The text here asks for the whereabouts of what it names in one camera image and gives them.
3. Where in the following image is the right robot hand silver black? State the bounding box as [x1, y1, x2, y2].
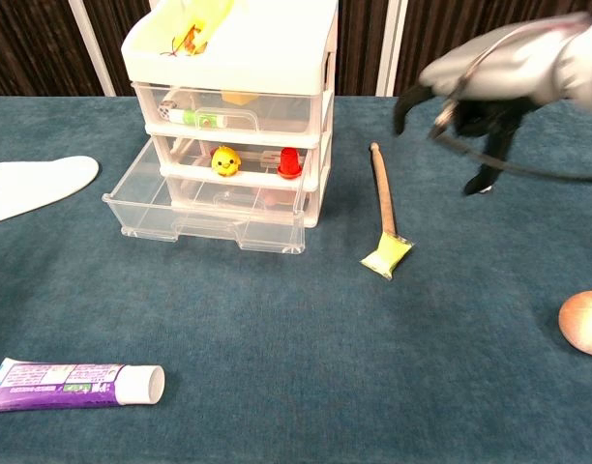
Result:
[392, 12, 592, 197]

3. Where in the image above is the white slipper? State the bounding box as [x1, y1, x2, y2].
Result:
[0, 155, 101, 227]

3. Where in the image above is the white plastic drawer cabinet frame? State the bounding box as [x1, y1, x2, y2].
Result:
[120, 0, 340, 229]

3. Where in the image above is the white frame post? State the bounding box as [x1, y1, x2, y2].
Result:
[375, 0, 409, 97]
[67, 0, 117, 97]

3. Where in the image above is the teal tablecloth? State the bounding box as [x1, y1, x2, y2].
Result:
[0, 95, 592, 464]

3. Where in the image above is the black hand cable with plug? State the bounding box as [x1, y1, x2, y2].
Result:
[429, 18, 592, 183]

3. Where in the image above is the yellow chick toy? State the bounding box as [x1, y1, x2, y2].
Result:
[210, 146, 243, 178]

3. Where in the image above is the green white glue stick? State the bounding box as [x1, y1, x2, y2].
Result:
[172, 108, 229, 129]

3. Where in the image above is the purple white toothpaste tube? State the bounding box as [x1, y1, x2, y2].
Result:
[0, 357, 166, 415]

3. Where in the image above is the yellow rubber chicken toy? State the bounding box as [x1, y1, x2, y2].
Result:
[160, 0, 237, 58]

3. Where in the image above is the yellow-green sachet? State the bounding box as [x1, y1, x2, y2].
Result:
[359, 231, 414, 281]

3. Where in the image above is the wooden drumstick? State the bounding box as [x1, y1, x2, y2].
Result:
[369, 141, 399, 236]

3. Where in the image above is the dark brown pleated curtain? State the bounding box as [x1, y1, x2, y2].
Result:
[0, 0, 592, 102]

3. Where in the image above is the copper-coloured wooden egg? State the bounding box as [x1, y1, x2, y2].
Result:
[557, 289, 592, 358]

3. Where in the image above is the red toy cup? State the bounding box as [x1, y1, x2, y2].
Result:
[276, 147, 304, 180]

